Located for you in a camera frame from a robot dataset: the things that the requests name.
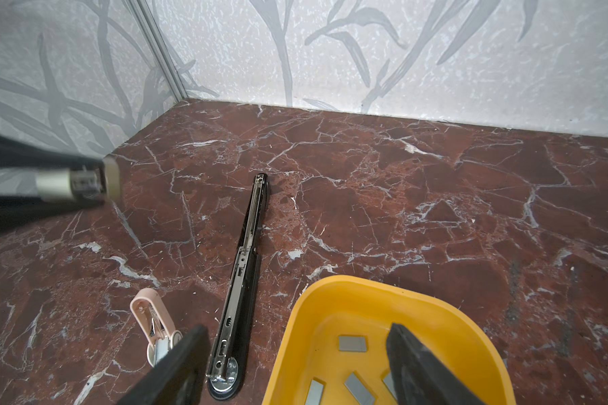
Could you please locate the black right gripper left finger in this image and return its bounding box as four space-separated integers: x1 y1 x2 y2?
118 325 210 405

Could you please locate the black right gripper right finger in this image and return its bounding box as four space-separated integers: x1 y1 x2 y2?
386 323 482 404

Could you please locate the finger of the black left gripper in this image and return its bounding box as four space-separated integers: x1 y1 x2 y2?
0 196 104 234
0 135 104 170

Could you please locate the black metal stapler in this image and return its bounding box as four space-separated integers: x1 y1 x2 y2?
206 173 270 402

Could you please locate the beige mini stapler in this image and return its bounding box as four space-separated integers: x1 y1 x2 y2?
35 157 122 203

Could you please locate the grey staple strip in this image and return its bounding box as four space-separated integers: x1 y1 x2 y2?
338 335 368 353
382 371 397 401
305 379 325 405
345 372 375 405

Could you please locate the yellow plastic tray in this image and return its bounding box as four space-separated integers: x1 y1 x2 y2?
263 275 516 404

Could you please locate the aluminium frame corner post left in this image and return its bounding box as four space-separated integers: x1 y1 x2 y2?
128 0 188 102

